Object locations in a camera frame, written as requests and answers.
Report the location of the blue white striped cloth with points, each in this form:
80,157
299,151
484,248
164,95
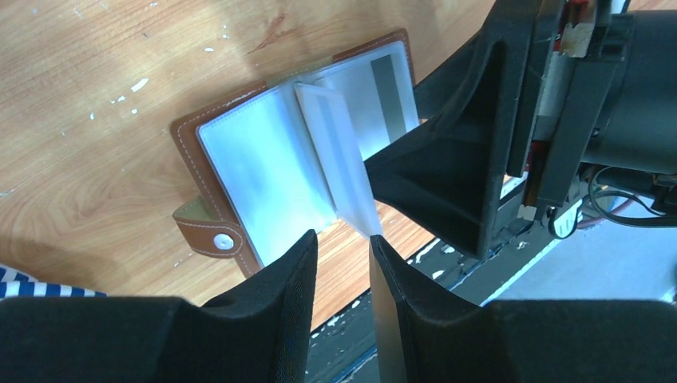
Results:
16,283

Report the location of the brown leather card holder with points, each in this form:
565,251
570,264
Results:
288,154

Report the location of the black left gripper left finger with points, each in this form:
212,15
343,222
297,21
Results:
257,331

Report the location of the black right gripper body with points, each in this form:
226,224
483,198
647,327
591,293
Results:
600,90

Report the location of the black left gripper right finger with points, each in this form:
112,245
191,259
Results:
425,333

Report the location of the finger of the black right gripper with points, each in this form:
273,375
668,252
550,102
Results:
447,173

